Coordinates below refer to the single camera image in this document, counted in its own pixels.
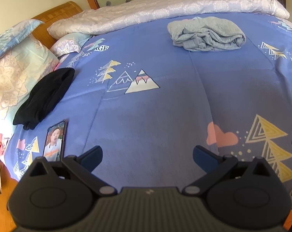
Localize grey sweatpants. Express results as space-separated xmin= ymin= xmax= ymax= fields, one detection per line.
xmin=167 ymin=16 xmax=246 ymax=52

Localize light blue floral pillow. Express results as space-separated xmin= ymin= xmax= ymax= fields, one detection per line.
xmin=0 ymin=19 xmax=44 ymax=58

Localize wooden headboard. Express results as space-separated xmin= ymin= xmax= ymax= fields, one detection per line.
xmin=32 ymin=1 xmax=83 ymax=49

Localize lilac floral quilt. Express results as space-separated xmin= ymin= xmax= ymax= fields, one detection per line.
xmin=47 ymin=0 xmax=290 ymax=39

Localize smartphone with lit screen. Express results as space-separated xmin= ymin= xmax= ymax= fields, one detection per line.
xmin=43 ymin=120 xmax=67 ymax=162

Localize pastel floral pillow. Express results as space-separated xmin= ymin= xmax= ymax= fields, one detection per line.
xmin=0 ymin=35 xmax=59 ymax=138

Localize small floral pillow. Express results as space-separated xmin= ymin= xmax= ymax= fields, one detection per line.
xmin=50 ymin=32 xmax=92 ymax=58

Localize blue patterned bed cover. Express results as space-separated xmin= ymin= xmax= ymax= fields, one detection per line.
xmin=4 ymin=13 xmax=292 ymax=190

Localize black folded garment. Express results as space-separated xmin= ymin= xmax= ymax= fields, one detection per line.
xmin=13 ymin=68 xmax=75 ymax=131

